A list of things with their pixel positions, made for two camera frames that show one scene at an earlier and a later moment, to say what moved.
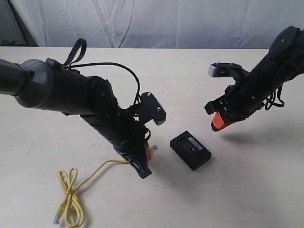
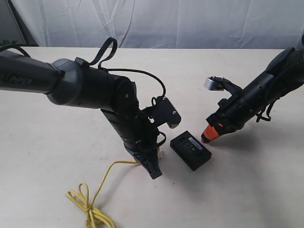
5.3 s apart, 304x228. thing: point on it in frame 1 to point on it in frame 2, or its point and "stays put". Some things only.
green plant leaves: [5, 42] stays put
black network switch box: [192, 152] stays put
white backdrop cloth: [166, 24] stays put
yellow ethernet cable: [71, 208] to [94, 217]
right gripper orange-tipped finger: [221, 120] to [211, 132]
